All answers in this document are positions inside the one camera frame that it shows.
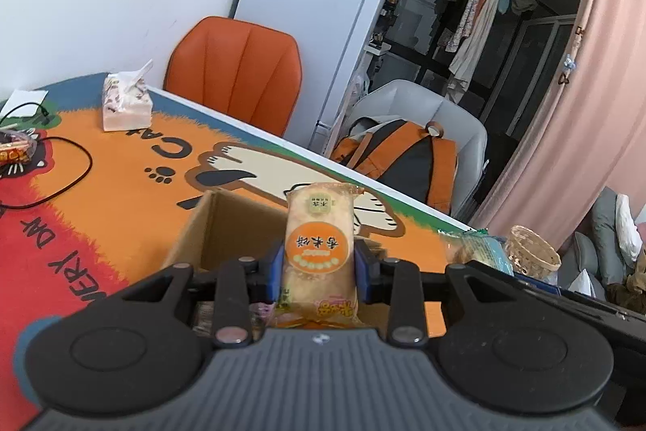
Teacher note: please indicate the floral hanging garment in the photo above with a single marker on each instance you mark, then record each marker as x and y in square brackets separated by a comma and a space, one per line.
[467, 7]

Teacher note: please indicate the red orange snack bag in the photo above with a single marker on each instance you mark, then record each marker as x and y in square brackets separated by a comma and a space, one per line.
[15, 153]

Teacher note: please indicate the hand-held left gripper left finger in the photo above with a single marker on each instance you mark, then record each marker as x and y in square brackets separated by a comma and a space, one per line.
[276, 272]

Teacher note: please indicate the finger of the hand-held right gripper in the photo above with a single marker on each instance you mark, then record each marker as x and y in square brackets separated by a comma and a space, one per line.
[515, 283]

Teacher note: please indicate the white cushion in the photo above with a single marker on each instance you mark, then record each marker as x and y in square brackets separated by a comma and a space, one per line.
[628, 229]

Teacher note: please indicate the orange and grey backpack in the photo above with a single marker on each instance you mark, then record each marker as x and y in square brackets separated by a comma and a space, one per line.
[403, 158]

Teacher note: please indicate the pink curtain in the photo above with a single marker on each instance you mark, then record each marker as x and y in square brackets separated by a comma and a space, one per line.
[595, 108]

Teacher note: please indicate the orange rice cracker packet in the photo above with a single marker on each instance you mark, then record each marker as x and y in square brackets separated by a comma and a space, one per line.
[318, 249]

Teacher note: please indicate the tan and teal snack packet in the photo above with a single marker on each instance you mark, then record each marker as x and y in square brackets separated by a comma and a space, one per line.
[479, 249]

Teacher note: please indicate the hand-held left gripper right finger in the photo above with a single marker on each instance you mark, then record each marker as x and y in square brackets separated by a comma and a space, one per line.
[363, 275]

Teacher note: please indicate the curtain tieback charm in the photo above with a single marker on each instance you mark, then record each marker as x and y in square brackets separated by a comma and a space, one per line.
[569, 62]

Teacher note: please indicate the tissue pack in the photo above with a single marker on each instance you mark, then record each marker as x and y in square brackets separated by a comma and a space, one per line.
[126, 108]

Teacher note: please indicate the brown cardboard box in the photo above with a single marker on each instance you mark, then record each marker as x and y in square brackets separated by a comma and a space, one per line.
[222, 229]

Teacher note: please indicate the grey cushion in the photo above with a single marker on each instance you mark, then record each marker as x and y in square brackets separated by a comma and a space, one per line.
[603, 229]

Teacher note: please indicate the white hanging garment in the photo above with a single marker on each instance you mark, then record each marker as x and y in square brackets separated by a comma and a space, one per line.
[474, 42]

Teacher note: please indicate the cat print table mat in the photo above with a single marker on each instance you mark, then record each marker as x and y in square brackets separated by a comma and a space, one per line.
[101, 209]

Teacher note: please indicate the woven bamboo basket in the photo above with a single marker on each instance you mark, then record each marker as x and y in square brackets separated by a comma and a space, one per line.
[535, 254]

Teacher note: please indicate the orange chair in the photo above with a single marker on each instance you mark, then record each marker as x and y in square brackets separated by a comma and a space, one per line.
[232, 67]

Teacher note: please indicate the white power strip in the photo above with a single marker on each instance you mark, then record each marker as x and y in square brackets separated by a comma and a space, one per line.
[22, 100]

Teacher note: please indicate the grey chair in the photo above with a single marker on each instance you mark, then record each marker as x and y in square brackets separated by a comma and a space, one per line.
[429, 100]

